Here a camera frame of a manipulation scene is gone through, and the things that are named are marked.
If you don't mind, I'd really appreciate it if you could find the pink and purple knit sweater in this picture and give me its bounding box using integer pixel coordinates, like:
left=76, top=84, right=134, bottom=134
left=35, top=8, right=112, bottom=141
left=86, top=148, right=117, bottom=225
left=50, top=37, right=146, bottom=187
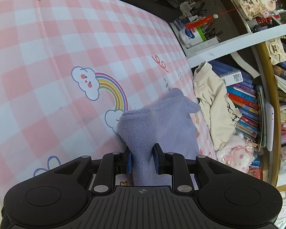
left=117, top=88, right=200, bottom=186

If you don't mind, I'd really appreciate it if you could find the white pink bunny plush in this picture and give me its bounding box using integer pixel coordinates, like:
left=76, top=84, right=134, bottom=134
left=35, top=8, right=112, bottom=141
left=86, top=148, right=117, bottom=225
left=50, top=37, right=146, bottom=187
left=216, top=133, right=255, bottom=173

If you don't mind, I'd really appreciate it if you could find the cream canvas tote bag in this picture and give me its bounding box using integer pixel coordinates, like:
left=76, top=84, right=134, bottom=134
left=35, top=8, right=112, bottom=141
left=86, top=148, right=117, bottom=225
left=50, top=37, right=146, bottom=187
left=193, top=62, right=242, bottom=150

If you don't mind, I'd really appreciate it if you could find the row of colourful books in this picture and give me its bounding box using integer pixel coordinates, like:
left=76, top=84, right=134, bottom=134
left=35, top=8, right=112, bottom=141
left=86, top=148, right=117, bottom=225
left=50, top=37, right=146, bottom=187
left=208, top=59, right=268, bottom=148

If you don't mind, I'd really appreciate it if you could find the white Clarins box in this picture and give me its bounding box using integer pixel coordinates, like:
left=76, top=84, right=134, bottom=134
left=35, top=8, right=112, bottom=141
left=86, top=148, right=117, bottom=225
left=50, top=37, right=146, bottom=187
left=220, top=70, right=243, bottom=86

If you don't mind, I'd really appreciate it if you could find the pink checkered cartoon mat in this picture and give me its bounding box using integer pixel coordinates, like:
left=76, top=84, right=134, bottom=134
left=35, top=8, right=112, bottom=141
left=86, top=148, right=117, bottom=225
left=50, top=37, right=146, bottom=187
left=0, top=0, right=218, bottom=196

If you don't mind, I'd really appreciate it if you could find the red tassel ornament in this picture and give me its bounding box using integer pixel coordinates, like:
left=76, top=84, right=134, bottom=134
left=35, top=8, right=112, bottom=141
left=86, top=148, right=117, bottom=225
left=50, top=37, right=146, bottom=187
left=185, top=7, right=239, bottom=29

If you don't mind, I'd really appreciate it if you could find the white bookshelf frame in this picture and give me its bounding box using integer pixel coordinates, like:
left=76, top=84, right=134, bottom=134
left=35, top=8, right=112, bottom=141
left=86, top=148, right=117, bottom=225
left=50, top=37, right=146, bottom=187
left=179, top=0, right=286, bottom=68

